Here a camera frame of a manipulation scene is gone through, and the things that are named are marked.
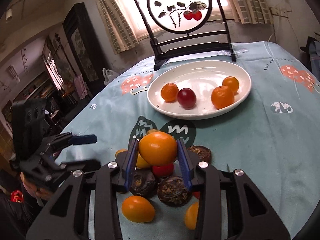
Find small orange tomato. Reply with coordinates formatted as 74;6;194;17
222;76;240;93

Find checked beige curtain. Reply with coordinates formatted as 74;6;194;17
87;0;139;55
221;0;273;24

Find blue cloth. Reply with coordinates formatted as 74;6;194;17
300;36;320;80

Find large orange tomato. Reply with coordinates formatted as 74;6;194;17
138;131;178;167

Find light blue printed tablecloth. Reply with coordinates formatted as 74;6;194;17
54;41;320;240

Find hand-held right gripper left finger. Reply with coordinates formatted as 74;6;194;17
25;138;140;240

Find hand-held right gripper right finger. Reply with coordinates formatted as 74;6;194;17
176;137;298;240

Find white plastic bag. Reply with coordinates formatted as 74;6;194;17
102;68;118;85

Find dark framed painting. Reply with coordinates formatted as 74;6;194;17
62;2;99;83

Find wooden bookshelf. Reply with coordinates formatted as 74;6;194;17
0;72;58;130

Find pink hanging cloth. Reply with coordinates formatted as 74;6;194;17
74;75;87;100

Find tomatoes on plate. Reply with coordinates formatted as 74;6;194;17
211;85;235;110

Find orange tangerine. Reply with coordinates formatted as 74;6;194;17
160;83;179;102

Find white plate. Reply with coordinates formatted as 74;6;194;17
147;60;252;120

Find person's left hand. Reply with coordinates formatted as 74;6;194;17
21;173;54;202

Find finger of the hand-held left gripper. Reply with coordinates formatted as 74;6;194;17
45;133;98;155
56;159;102;180

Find round painted screen black stand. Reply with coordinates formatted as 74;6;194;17
129;0;237;71

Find dark brown dried mushroom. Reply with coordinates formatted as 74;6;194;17
187;145;212;164
157;176;192;207
129;169;157;197

